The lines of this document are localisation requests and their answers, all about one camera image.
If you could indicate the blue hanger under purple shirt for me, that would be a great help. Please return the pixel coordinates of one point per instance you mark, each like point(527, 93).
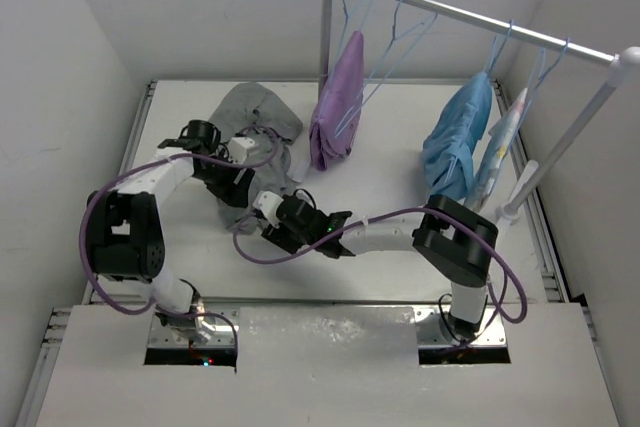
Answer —
point(355, 13)

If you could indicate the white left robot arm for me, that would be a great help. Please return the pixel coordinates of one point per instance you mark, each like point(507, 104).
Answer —
point(121, 234)

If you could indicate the white front cover board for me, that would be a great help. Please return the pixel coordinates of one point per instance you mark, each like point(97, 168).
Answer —
point(327, 366)

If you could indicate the floral white garment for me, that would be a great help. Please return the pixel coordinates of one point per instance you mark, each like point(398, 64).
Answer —
point(502, 135)

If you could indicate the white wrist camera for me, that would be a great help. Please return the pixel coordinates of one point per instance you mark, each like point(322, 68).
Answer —
point(240, 149)
point(266, 204)

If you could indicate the purple t shirt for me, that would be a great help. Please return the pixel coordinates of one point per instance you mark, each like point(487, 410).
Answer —
point(336, 117)

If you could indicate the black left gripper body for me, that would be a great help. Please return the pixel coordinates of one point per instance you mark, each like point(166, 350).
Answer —
point(219, 177)

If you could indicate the blue hanger under floral garment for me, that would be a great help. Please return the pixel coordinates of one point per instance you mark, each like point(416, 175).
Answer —
point(538, 75)

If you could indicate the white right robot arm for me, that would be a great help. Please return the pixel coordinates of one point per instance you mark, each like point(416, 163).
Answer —
point(449, 236)

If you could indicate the light blue t shirt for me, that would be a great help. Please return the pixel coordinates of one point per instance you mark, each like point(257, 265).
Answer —
point(447, 152)

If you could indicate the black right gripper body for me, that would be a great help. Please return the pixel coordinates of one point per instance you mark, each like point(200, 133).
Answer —
point(286, 237)

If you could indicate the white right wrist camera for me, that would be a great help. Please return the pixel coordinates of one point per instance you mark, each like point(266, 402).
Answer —
point(266, 204)

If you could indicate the grey t shirt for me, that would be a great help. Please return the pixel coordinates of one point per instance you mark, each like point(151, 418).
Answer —
point(265, 118)

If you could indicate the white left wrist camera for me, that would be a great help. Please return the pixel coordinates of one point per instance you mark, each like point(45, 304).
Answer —
point(240, 149)

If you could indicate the silver clothes rack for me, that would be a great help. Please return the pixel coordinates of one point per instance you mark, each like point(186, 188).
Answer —
point(619, 66)

